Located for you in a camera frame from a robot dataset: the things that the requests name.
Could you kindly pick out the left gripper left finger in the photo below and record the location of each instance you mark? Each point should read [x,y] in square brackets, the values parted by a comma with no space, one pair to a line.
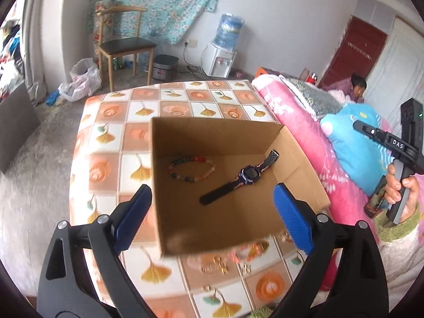
[65,285]

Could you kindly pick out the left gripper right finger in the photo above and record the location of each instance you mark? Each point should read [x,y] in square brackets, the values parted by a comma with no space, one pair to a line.
[360,285]

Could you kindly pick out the oval rhinestone gold pendant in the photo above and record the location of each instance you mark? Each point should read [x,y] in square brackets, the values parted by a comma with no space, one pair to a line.
[215,266]

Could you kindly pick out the purple kids smartwatch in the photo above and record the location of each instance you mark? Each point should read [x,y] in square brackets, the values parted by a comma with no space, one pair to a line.
[248,175]

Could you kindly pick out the person right hand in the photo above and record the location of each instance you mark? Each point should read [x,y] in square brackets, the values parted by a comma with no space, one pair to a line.
[392,192]

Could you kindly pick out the blue pillow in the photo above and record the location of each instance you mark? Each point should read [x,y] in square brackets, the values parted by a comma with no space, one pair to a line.
[364,160]

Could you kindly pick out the pink floral blanket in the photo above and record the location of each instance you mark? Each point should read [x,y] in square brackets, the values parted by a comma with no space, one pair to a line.
[346,199]

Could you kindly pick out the person lying in bed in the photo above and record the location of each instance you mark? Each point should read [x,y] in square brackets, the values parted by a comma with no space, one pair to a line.
[354,87]

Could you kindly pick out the dark red door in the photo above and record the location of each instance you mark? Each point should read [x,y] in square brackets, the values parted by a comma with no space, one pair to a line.
[359,50]

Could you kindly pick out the patterned table cover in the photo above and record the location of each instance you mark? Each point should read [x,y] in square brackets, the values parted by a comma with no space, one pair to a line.
[113,158]

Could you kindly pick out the brown cardboard box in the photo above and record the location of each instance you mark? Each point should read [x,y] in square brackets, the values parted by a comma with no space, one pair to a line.
[194,156]

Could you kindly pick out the dark grey cabinet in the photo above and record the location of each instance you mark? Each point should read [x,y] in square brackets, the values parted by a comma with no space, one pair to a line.
[18,122]

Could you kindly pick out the white plastic bag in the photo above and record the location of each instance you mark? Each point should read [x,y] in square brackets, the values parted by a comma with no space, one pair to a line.
[86,80]

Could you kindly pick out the white water dispenser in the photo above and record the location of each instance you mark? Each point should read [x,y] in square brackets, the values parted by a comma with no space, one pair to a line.
[217,62]

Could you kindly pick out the blue water bottle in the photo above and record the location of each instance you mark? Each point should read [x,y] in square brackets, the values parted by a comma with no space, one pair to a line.
[228,32]

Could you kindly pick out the grey rice cooker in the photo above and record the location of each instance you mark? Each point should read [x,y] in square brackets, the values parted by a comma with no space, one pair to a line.
[165,68]

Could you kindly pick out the wooden chair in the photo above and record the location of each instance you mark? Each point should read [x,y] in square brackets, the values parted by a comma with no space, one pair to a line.
[126,46]

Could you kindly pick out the grey curtain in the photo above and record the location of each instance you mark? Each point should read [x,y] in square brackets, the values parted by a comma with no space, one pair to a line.
[31,51]

